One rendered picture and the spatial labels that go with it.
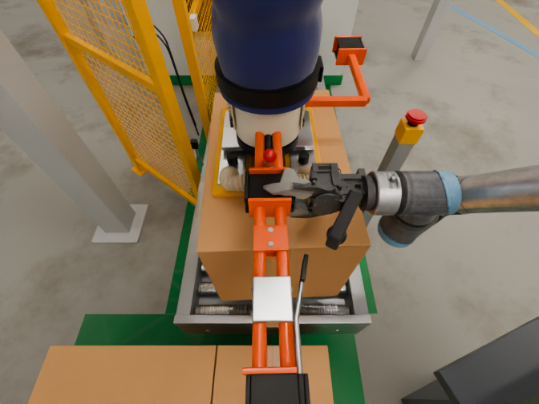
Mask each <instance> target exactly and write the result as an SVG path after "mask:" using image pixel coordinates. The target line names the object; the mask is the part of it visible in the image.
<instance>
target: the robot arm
mask: <svg viewBox="0 0 539 404"><path fill-rule="evenodd" d="M339 170H340V169H339V168H338V163H312V166H311V168H310V176H309V180H305V179H301V178H299V177H298V175H297V174H296V172H295V171H294V169H292V168H286V169H285V170H284V171H283V173H282V178H281V181H280V183H274V184H267V185H264V186H263V189H264V190H266V191H267V192H269V193H270V194H272V195H283V196H295V197H296V199H295V203H294V212H291V213H290V217H292V218H313V217H316V216H324V215H330V214H332V213H334V212H337V211H338V212H340V213H339V214H338V217H337V218H336V220H335V222H334V224H333V225H332V226H331V227H329V228H328V230H327V232H326V238H327V239H326V246H327V247H329V248H332V249H333V250H337V249H338V247H339V245H340V244H342V243H344V242H345V240H346V238H347V229H348V226H349V224H350V222H351V220H352V218H353V216H354V214H355V212H356V210H357V208H358V206H359V208H360V210H362V211H367V212H368V213H369V214H370V215H371V216H381V217H380V219H379V223H378V233H379V235H380V237H381V238H382V239H383V240H384V241H385V242H386V243H387V244H389V245H391V246H393V247H396V248H405V247H407V246H408V245H410V244H413V243H414V241H415V239H416V238H417V237H418V236H419V235H421V234H422V233H424V232H425V231H427V230H428V229H429V228H430V227H432V226H433V225H434V224H436V223H438V222H439V221H440V220H442V219H443V218H445V217H446V216H449V215H468V214H470V213H494V212H539V164H538V165H533V166H528V167H523V168H513V169H508V170H503V171H497V172H488V173H482V174H477V175H472V176H459V175H457V174H452V173H451V172H447V171H438V170H433V171H371V172H369V173H368V174H367V175H366V172H365V168H358V170H357V172H356V174H342V173H341V174H340V172H341V170H340V172H339ZM307 197H310V202H309V201H308V199H307ZM308 204H309V205H308Z"/></svg>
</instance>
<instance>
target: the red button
mask: <svg viewBox="0 0 539 404"><path fill-rule="evenodd" d="M405 117H406V119H407V124H408V125H409V126H411V127H418V125H420V124H424V123H425V122H426V121H427V119H428V117H427V115H426V113H425V112H424V111H421V110H420V109H411V110H409V111H408V112H407V114H406V115H405Z"/></svg>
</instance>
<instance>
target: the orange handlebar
mask: <svg viewBox="0 0 539 404"><path fill-rule="evenodd" d="M347 62H348V64H349V67H350V69H351V74H352V76H353V79H354V81H355V86H356V89H357V92H358V94H359V96H313V97H312V98H311V99H310V101H309V102H307V103H306V104H305V107H365V106H366V105H367V104H368V103H369V102H370V100H371V97H370V94H369V91H368V89H367V85H366V83H365V80H364V78H363V74H362V72H361V69H360V67H359V63H358V60H357V58H356V56H355V54H349V55H348V58H347ZM272 145H273V150H275V151H276V153H277V159H276V160H275V161H274V165H273V168H274V167H283V158H282V134H281V132H280V131H276V132H274V133H273V134H272ZM264 151H265V139H264V134H263V133H262V132H260V131H257V132H256V133H255V168H264V167H265V165H264V159H263V153H264ZM274 215H275V225H265V209H264V208H263V207H256V208H255V209H254V222H253V276H254V277H266V269H265V258H266V257H276V261H277V277H280V276H290V263H289V239H288V226H287V223H286V208H285V207H282V206H279V207H276V208H275V209H274ZM278 330H279V353H280V367H284V366H295V353H294V327H293V322H292V323H290V322H282V323H279V324H278ZM252 367H267V335H266V323H253V333H252Z"/></svg>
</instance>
